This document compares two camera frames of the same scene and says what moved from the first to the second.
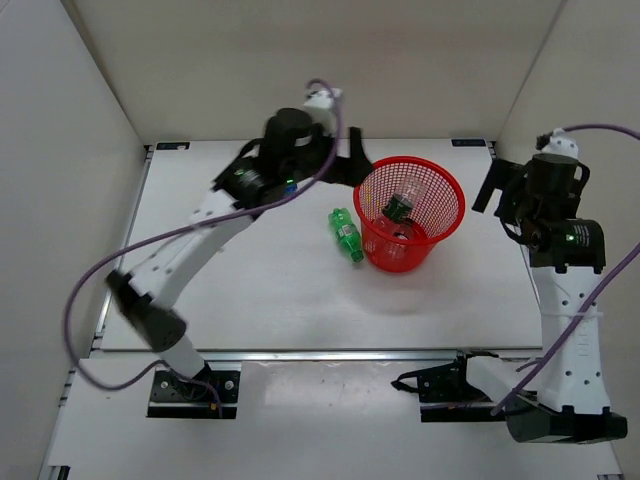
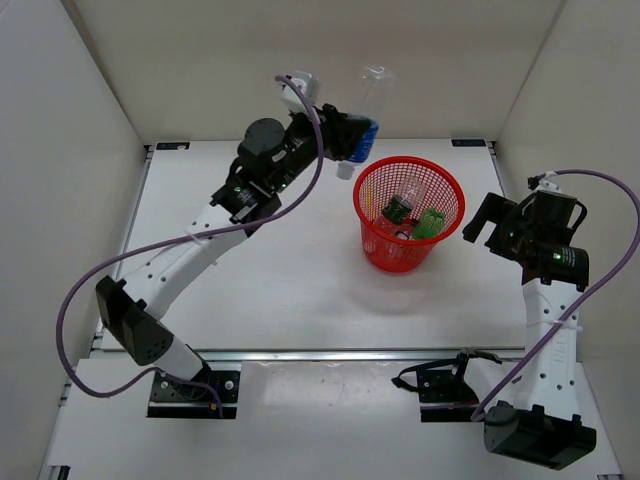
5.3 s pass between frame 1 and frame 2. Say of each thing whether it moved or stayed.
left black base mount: stayed
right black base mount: stayed
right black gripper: moved
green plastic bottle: moved
